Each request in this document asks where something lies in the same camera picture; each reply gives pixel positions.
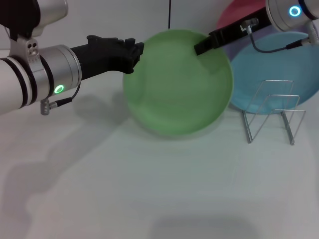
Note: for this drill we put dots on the pink plate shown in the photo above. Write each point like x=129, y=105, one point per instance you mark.
x=239, y=11

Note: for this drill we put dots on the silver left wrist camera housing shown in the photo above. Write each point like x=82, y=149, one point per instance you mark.
x=53, y=12

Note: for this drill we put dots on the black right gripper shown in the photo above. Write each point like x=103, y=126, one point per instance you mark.
x=239, y=28

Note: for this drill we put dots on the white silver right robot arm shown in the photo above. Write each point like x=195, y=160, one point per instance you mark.
x=286, y=13

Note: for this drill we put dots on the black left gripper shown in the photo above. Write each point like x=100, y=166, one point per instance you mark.
x=102, y=56

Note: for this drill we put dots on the green plate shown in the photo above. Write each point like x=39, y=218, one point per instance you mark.
x=174, y=92

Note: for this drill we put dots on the blue plate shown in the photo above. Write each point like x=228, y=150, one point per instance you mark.
x=274, y=67

